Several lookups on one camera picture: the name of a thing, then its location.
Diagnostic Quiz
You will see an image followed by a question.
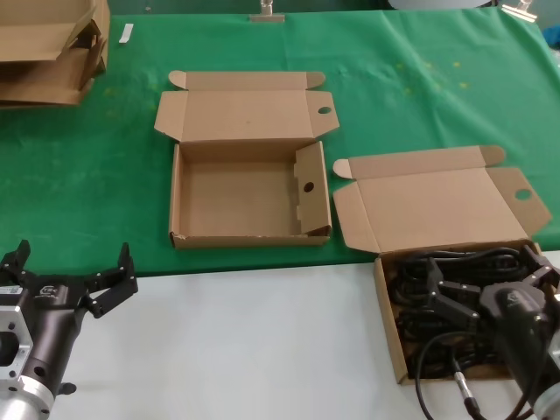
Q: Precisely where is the stacked cardboard box open lid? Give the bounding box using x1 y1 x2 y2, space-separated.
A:
0 0 110 65

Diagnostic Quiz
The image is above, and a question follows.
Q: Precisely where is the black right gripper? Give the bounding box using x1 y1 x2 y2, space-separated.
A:
426 243 560 406

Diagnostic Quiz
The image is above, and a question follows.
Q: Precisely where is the open cardboard box torn edge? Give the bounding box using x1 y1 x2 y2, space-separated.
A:
152 69 341 250

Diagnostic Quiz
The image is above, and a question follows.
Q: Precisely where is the green table cloth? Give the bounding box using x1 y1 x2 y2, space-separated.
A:
0 6 560 277

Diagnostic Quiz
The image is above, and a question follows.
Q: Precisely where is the bundled black power cord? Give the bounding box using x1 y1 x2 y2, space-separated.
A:
387 248 533 307
404 340 515 381

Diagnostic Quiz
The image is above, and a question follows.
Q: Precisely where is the black cable with metal connector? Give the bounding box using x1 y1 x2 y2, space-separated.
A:
413 332 546 420

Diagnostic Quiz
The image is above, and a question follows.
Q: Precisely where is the metal table clamp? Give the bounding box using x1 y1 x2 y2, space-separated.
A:
248 0 286 24
500 0 538 22

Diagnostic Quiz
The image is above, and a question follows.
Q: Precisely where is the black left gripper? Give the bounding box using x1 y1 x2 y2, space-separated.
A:
0 239 139 393

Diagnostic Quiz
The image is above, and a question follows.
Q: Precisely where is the open cardboard box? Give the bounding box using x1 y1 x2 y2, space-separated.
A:
331 144 560 386

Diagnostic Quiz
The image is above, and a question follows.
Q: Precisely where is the stacked cardboard box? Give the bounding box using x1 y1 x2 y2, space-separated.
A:
0 37 109 109

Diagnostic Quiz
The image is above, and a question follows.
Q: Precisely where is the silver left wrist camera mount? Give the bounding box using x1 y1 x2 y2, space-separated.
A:
0 286 35 382

